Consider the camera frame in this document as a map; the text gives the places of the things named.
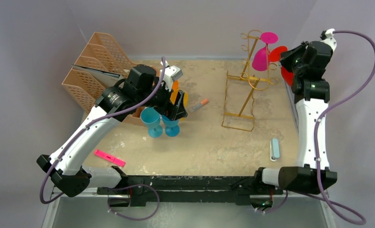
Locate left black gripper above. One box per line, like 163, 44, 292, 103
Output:
137, 77, 187, 120

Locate red wine glass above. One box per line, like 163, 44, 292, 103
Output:
269, 46, 294, 86

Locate blue wine glass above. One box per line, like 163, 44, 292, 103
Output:
140, 107, 163, 138
162, 115, 180, 137

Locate blue wine glass front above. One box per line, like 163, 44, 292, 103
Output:
140, 107, 163, 138

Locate yellow wine glass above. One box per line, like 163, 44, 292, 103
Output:
171, 89, 189, 109

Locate orange wine glass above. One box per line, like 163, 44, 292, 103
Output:
172, 80, 179, 92

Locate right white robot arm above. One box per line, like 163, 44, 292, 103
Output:
252, 37, 337, 194

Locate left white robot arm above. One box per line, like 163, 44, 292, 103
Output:
37, 64, 187, 197

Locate magenta wine glass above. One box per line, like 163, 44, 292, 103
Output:
252, 32, 279, 71

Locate grey orange highlighter marker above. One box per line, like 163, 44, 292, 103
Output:
190, 99, 209, 113

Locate grey folder in organizer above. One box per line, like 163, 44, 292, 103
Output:
72, 64, 123, 79

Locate pink plastic clip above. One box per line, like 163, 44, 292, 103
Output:
94, 150, 126, 168

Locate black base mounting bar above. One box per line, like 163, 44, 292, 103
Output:
97, 175, 283, 207

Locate orange plastic file organizer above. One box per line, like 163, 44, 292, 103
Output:
62, 32, 137, 114

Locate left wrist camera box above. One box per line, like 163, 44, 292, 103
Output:
163, 66, 183, 91

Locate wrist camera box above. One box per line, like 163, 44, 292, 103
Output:
320, 28, 337, 53
163, 66, 183, 91

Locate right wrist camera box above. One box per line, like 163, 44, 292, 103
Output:
320, 28, 337, 53

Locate gold wire glass rack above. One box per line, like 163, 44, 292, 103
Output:
221, 29, 279, 132

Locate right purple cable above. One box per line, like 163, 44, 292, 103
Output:
313, 29, 375, 226

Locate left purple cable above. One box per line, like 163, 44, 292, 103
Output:
39, 57, 167, 205

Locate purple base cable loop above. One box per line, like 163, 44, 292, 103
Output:
107, 184, 161, 221

